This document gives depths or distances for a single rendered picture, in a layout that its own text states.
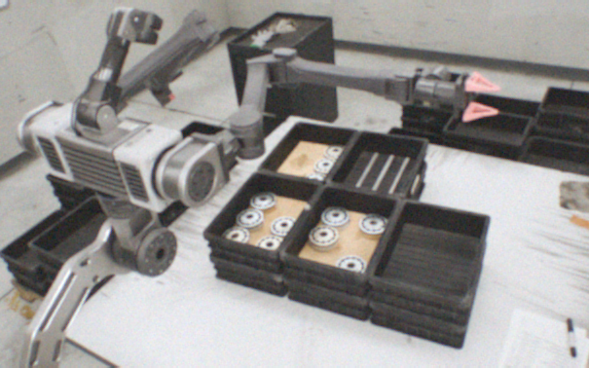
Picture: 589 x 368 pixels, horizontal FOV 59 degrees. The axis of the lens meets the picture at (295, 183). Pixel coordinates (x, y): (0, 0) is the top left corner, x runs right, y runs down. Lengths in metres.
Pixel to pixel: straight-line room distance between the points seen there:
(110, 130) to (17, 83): 3.25
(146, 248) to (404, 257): 0.85
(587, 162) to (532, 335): 1.53
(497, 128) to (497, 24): 1.87
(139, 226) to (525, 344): 1.19
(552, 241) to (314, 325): 0.93
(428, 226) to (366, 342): 0.47
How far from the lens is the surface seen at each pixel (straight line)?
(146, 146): 1.19
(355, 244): 1.85
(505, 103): 3.52
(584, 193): 2.40
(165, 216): 2.81
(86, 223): 2.84
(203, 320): 1.87
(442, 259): 1.81
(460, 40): 5.01
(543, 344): 1.81
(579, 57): 4.88
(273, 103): 3.45
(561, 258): 2.09
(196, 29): 1.59
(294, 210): 2.01
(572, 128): 3.21
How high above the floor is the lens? 2.10
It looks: 36 degrees down
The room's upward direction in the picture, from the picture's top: 7 degrees counter-clockwise
